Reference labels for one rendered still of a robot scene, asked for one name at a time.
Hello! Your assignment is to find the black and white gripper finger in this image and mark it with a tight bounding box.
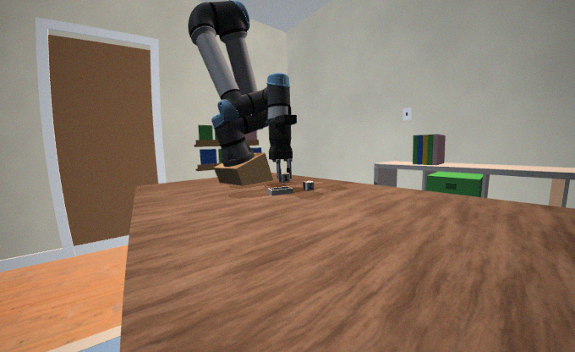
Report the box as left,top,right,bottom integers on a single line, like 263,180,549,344
272,159,282,179
283,159,293,179

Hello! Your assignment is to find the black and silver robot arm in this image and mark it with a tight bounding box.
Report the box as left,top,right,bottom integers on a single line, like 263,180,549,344
188,0,290,167

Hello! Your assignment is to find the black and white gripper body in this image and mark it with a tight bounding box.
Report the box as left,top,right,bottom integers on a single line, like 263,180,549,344
268,106,297,160

